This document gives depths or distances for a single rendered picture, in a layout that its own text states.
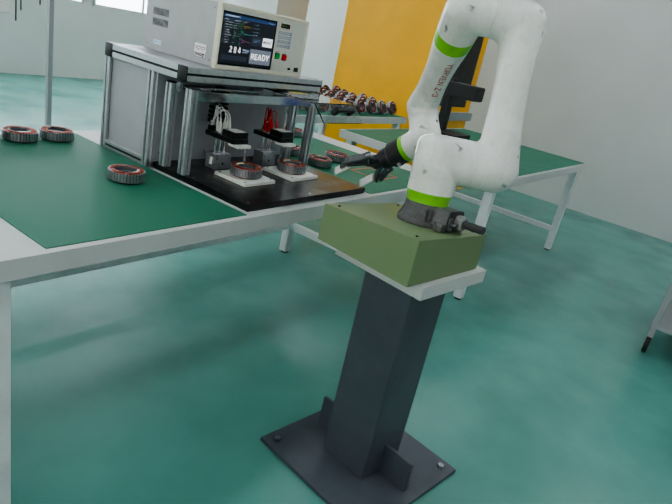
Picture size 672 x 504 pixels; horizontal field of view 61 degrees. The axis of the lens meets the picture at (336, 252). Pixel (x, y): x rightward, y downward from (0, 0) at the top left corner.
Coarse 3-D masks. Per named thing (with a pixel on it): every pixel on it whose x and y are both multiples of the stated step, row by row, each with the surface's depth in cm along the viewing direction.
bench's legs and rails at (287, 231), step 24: (216, 240) 300; (288, 240) 349; (96, 264) 246; (120, 264) 257; (0, 288) 121; (0, 312) 123; (0, 336) 125; (0, 360) 128; (0, 384) 130; (0, 408) 132; (0, 432) 134; (0, 456) 137; (0, 480) 139
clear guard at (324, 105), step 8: (264, 88) 213; (272, 88) 214; (296, 96) 206; (304, 96) 211; (312, 96) 216; (320, 96) 222; (320, 104) 202; (328, 104) 206; (336, 104) 210; (344, 104) 214; (352, 104) 218; (320, 112) 200; (328, 112) 204; (328, 120) 202; (336, 120) 205; (344, 120) 209; (352, 120) 213; (360, 120) 218
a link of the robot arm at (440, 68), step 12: (432, 48) 170; (432, 60) 173; (444, 60) 169; (456, 60) 168; (432, 72) 176; (444, 72) 174; (420, 84) 185; (432, 84) 180; (444, 84) 180; (420, 96) 188; (432, 96) 185; (408, 108) 195; (420, 108) 191; (432, 108) 191
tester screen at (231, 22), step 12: (228, 24) 187; (240, 24) 191; (252, 24) 195; (264, 24) 199; (228, 36) 189; (240, 36) 193; (264, 36) 201; (252, 48) 199; (264, 48) 203; (228, 60) 192
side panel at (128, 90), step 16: (112, 64) 201; (128, 64) 196; (112, 80) 203; (128, 80) 198; (144, 80) 192; (112, 96) 205; (128, 96) 199; (144, 96) 194; (112, 112) 206; (128, 112) 201; (144, 112) 195; (112, 128) 208; (128, 128) 202; (144, 128) 195; (112, 144) 207; (128, 144) 204; (144, 144) 197; (144, 160) 198
